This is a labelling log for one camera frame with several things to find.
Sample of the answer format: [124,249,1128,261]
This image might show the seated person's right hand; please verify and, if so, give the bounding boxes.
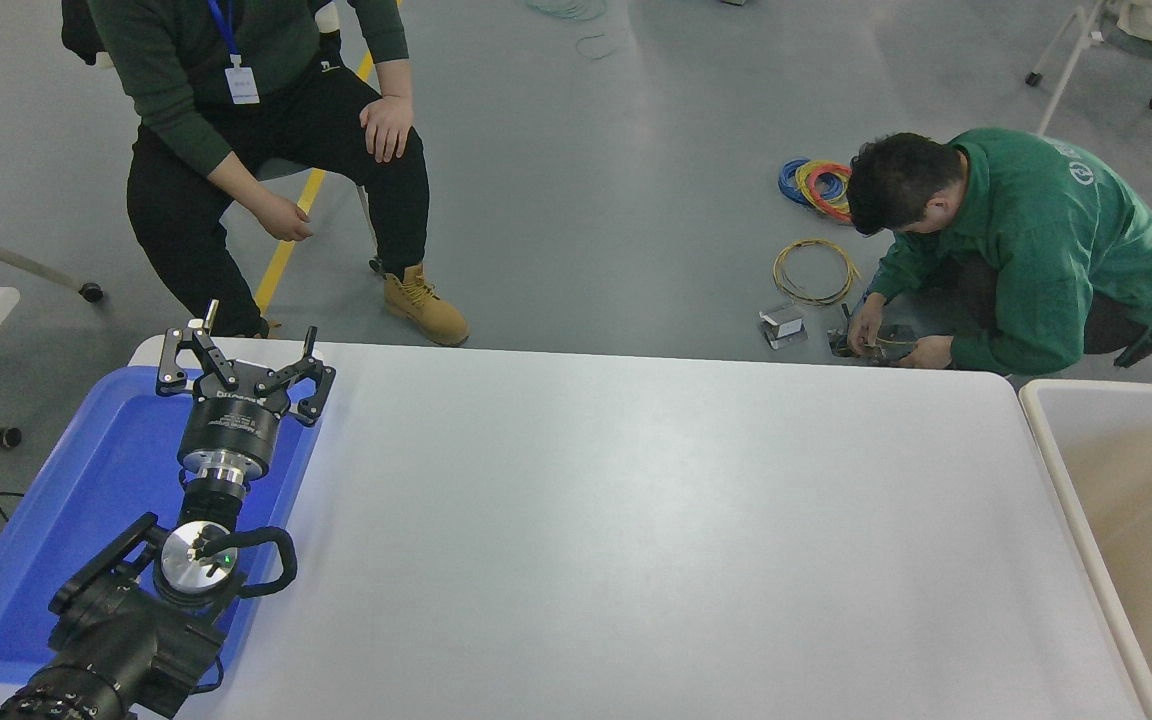
[251,190,316,244]

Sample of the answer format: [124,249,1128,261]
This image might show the crouching person's right hand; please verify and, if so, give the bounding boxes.
[846,293,889,358]

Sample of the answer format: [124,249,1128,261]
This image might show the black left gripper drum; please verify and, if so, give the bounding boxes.
[179,385,289,479]

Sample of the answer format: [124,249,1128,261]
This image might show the tan boot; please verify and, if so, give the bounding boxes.
[383,263,472,348]

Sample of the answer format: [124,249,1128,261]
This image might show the teal cable coil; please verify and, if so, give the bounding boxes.
[524,0,609,21]

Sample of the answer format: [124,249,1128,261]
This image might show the small metal device with wires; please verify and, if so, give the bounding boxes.
[829,322,923,366]

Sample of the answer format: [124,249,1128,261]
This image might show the seated person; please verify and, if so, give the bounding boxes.
[61,0,472,348]

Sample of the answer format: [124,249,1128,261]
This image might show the yellow green wire coil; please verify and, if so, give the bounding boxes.
[774,238,862,307]

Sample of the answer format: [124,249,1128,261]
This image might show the blue plastic tray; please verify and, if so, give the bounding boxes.
[0,365,325,686]

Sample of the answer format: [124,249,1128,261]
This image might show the large pale bin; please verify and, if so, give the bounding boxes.
[1019,378,1152,720]

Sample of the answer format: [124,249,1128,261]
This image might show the thin teal cable loop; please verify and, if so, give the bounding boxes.
[576,0,633,59]

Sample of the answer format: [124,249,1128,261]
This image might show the small silver metal box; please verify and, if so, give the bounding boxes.
[759,303,808,352]

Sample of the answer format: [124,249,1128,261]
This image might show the crouching person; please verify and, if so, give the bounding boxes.
[844,127,1152,377]

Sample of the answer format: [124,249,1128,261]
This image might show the white badge blue lanyard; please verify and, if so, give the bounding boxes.
[206,0,262,106]

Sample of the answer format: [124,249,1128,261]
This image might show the seated person's left hand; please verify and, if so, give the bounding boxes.
[359,95,416,165]

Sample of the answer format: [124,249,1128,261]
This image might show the grey wheeled chair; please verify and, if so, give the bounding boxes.
[0,130,106,304]

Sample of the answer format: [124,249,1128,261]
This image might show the grey stool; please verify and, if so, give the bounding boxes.
[254,155,385,274]

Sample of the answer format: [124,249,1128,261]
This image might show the blue wire coil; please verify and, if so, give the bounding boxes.
[779,158,829,207]

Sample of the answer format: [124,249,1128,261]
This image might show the crouching person's left hand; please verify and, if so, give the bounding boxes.
[898,335,957,371]

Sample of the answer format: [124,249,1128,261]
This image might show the red and yellow wire coil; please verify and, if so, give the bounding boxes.
[796,160,855,224]

